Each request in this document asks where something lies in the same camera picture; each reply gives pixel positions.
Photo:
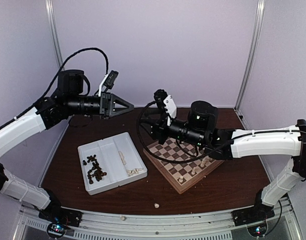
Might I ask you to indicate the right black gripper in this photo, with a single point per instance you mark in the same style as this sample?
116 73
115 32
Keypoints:
158 130

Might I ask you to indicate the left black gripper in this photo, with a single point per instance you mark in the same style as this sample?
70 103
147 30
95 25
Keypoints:
110 98

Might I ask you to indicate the light chess queen piece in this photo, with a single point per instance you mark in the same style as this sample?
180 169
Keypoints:
193 172

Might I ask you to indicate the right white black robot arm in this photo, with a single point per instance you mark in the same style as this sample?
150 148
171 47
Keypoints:
221 144

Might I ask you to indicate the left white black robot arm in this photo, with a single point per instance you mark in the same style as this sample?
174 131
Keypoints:
68 99

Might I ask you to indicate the wooden chess board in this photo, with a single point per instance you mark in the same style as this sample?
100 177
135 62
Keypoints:
170 150

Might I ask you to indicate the pile of light chess pieces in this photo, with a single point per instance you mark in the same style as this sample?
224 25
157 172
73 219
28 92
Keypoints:
130 167

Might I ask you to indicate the pile of dark chess pieces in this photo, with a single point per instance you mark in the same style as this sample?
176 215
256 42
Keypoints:
96 171

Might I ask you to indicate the right controller board with LEDs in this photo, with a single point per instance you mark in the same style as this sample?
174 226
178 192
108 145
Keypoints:
257 230

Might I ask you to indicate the controller board with leds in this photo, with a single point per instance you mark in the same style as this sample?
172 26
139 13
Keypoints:
257 230
55 230

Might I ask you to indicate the left controller board with LEDs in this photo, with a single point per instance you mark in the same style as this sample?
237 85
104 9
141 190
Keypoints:
55 230

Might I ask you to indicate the white plastic compartment tray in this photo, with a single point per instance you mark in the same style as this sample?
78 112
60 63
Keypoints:
106 151

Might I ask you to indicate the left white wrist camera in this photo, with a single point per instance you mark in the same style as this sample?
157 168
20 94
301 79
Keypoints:
107 83

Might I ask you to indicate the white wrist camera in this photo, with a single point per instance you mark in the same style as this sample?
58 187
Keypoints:
166 104
107 83

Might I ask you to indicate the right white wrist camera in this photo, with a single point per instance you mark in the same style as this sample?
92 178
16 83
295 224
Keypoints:
166 104

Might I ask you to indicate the left aluminium frame post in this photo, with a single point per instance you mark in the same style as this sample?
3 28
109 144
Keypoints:
53 30

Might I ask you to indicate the aluminium frame post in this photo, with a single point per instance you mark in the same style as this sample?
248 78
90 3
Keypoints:
53 30
258 23

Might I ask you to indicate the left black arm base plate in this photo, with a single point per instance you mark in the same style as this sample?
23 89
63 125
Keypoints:
64 217

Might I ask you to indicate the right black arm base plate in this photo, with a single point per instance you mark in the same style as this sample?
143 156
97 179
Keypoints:
249 215

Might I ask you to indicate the front aluminium frame rail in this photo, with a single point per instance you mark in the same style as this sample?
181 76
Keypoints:
217 225

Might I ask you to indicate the right aluminium frame post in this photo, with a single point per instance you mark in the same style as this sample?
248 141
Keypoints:
258 23

